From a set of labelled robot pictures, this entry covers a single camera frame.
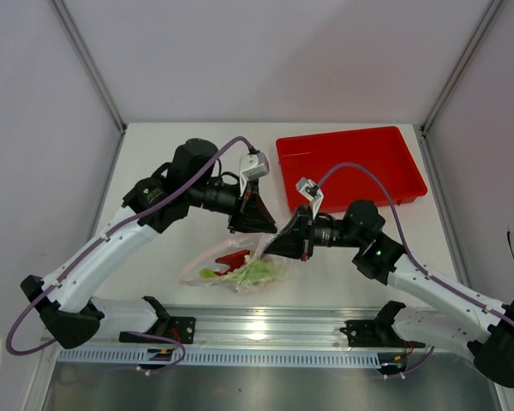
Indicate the green white celery stalk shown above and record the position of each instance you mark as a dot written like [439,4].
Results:
[252,273]

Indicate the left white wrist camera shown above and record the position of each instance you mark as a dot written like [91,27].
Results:
[252,167]

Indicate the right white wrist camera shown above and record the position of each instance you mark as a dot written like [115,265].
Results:
[311,191]

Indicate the white slotted cable duct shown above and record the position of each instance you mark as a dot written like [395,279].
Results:
[358,359]

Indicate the clear pink-dotted zip bag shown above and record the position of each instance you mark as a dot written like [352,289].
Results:
[256,243]

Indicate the red toy lobster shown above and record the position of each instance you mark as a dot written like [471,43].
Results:
[232,261]

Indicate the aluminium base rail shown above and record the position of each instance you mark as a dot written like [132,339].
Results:
[257,327]

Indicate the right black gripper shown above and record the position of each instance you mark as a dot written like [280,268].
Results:
[295,241]

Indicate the aluminium frame post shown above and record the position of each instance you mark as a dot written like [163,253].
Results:
[471,47]
[85,57]

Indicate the red plastic tray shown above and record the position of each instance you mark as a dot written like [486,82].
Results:
[382,151]

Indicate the right aluminium frame post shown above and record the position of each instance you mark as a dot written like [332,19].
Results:
[471,47]

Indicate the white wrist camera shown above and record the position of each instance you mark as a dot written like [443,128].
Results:
[311,191]
[252,167]

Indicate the left aluminium frame post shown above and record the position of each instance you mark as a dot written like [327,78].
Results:
[85,57]

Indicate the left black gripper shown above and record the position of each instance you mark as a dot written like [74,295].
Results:
[251,215]

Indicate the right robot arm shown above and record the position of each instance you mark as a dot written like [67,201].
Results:
[495,358]

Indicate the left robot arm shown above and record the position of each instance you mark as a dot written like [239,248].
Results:
[65,300]

